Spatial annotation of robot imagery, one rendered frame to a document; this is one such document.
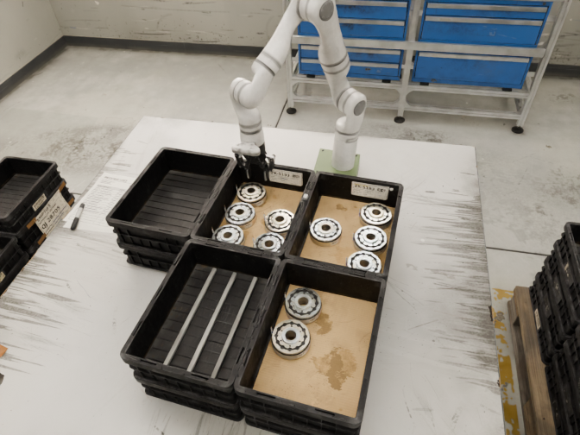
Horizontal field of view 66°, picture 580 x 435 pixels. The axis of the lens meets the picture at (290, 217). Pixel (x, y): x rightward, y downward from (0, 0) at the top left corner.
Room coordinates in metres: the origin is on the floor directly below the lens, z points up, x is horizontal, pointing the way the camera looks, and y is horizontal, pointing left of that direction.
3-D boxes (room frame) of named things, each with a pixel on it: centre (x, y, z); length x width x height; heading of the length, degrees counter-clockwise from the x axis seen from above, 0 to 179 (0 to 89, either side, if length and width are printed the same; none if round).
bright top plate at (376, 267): (0.82, -0.21, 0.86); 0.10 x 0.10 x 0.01
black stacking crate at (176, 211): (1.15, 0.39, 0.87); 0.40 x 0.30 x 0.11; 161
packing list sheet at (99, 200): (1.35, 0.75, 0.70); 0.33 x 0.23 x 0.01; 165
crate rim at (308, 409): (0.57, -0.05, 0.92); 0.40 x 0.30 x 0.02; 161
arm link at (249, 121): (1.17, 0.11, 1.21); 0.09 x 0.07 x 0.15; 36
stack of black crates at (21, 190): (1.62, 1.32, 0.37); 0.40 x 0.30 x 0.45; 165
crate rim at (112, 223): (1.15, 0.39, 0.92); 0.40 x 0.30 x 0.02; 161
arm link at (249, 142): (1.15, 0.11, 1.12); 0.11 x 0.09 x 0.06; 161
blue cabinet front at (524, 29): (2.71, -1.25, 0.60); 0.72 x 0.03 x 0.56; 75
